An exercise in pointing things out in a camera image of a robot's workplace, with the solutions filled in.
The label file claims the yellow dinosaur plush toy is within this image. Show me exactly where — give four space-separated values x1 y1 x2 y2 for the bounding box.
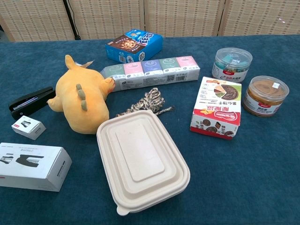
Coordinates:
46 54 116 135

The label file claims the pastel tissue multipack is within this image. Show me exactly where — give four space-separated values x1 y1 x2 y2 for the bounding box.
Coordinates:
100 55 201 92

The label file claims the beige lidded food container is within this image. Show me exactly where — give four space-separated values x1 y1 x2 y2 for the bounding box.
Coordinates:
96 110 191 216

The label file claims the red white snack box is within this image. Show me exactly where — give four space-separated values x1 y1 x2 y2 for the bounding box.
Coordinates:
189 76 242 141

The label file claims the blue cookie box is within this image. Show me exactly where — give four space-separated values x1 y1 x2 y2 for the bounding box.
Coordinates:
105 29 164 64

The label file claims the clear jar of binder clips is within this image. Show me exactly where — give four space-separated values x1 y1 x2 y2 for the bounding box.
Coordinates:
211 47 253 83

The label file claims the bamboo folding screen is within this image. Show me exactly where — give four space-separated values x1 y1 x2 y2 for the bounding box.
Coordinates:
0 0 300 43

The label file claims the blue table cloth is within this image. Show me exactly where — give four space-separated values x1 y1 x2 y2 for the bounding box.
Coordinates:
0 34 300 225

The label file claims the clear jar of rubber bands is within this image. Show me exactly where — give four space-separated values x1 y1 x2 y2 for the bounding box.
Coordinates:
242 75 290 118

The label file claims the black stapler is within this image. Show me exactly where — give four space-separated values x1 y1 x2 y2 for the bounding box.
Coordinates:
8 86 56 120

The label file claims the black tripod stand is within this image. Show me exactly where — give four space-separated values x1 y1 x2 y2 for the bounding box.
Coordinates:
62 0 82 41

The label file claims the small white staples box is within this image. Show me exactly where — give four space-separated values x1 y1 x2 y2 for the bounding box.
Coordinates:
11 117 47 141

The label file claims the white stapler packaging box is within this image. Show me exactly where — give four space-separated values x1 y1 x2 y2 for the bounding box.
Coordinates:
0 142 73 192

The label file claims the braided rope bundle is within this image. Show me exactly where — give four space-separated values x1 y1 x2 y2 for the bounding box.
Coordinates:
115 87 175 118

